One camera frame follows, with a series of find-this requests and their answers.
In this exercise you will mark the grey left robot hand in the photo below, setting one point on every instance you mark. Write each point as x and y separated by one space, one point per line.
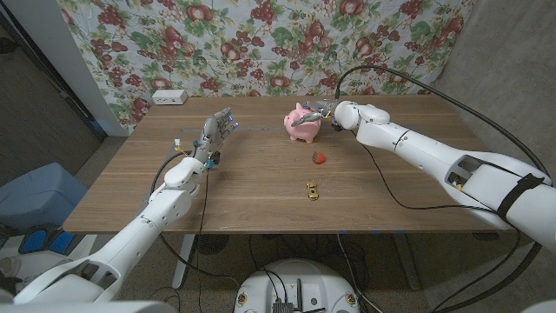
213 131

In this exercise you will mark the round black floor fan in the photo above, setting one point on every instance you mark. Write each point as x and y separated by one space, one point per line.
211 243

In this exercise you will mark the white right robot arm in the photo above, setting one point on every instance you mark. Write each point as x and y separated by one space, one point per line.
443 161

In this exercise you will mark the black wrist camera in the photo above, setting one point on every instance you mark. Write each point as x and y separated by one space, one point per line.
214 160
336 126

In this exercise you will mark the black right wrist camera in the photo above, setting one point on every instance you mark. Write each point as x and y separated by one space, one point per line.
336 126

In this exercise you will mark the blue foot pedal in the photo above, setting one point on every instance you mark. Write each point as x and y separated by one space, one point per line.
33 241
61 242

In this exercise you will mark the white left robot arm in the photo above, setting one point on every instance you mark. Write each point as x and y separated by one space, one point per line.
147 224

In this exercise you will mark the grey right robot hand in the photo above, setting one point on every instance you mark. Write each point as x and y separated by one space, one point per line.
321 109

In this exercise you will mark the pink plastic piggy bank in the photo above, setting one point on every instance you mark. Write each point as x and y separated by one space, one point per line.
304 128

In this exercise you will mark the floral fruit print backdrop cloth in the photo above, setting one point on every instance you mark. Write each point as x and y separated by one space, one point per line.
217 43

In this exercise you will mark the red toy strawberry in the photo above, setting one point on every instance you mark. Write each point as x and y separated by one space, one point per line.
319 158

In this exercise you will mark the white table leg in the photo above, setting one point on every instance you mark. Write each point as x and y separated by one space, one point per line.
183 261

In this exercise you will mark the grey table leg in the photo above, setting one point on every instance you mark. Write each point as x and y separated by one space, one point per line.
407 261

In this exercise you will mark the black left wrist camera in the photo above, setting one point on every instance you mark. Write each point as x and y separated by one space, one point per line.
214 160

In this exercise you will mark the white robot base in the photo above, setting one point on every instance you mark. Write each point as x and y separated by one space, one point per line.
299 282

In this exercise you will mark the yellow toy car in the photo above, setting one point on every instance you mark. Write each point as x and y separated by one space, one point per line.
312 190

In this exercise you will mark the blue plastic bin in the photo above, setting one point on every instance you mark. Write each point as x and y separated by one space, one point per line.
39 195

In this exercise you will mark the white power strip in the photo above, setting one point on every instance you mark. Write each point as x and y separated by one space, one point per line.
169 97

